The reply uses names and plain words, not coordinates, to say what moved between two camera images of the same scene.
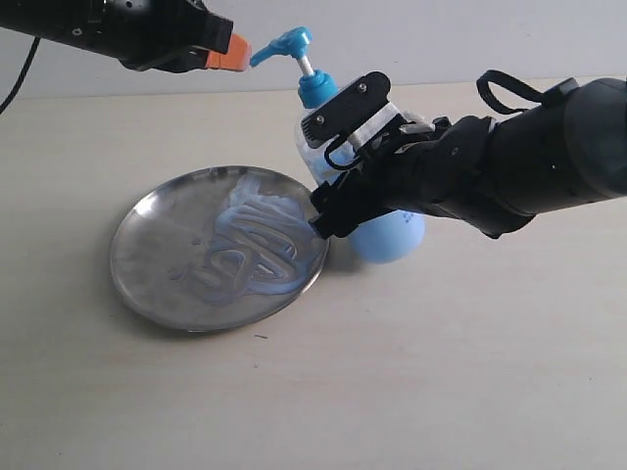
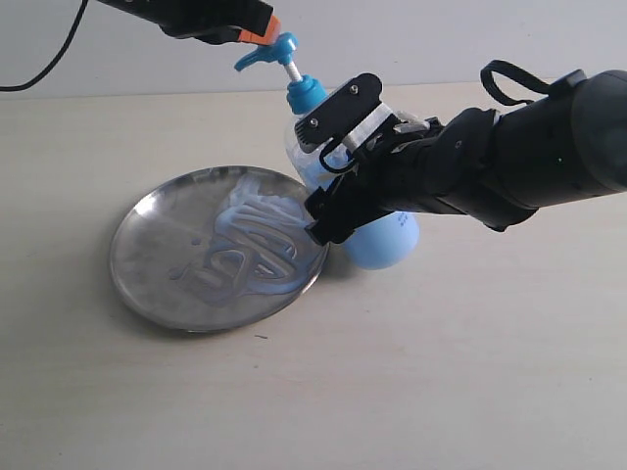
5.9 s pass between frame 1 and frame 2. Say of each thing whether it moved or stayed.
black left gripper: moved
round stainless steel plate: stayed
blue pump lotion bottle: moved
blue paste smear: stayed
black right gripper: stayed
